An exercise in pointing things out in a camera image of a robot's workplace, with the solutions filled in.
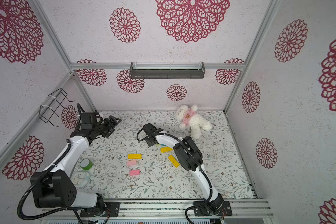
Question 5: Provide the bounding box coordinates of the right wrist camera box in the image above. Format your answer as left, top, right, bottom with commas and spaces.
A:
143, 123, 157, 135

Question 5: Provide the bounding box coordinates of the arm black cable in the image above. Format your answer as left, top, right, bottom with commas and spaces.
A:
16, 143, 73, 221
136, 127, 213, 224

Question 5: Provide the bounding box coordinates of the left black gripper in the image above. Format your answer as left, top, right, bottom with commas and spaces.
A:
93, 115, 121, 138

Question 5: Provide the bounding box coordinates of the light pink block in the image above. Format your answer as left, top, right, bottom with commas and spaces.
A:
127, 160, 137, 166

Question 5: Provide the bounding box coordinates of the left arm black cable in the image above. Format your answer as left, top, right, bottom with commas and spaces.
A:
16, 143, 73, 221

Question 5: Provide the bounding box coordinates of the green tape roll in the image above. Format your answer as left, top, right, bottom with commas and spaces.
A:
79, 159, 93, 171

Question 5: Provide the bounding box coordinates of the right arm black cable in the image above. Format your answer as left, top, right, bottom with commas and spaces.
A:
136, 127, 213, 224

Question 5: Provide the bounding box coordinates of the black wire wall rack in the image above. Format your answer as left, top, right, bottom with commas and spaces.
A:
38, 88, 74, 127

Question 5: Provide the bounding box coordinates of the white teddy bear pink shirt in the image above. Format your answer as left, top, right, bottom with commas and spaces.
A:
175, 105, 212, 139

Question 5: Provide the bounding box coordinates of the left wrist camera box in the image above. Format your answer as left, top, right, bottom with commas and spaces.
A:
80, 112, 98, 129

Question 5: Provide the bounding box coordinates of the yellow block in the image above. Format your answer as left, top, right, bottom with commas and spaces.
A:
160, 147, 173, 153
127, 154, 142, 160
168, 155, 180, 168

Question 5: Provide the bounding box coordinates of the black wall shelf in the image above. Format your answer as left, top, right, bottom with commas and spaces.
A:
129, 62, 206, 79

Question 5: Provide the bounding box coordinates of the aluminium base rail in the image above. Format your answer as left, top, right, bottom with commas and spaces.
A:
105, 199, 274, 219

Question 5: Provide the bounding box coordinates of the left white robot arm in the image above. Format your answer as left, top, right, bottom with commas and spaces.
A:
29, 113, 121, 216

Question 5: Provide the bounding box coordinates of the hot pink block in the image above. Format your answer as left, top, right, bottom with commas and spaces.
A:
129, 169, 141, 176

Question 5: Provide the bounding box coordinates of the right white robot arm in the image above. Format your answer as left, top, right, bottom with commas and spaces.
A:
136, 129, 224, 215

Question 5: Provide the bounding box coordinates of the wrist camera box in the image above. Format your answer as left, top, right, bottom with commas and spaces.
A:
143, 123, 157, 135
80, 112, 98, 129

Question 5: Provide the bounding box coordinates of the clear tape roll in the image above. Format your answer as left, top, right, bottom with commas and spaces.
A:
71, 171, 90, 188

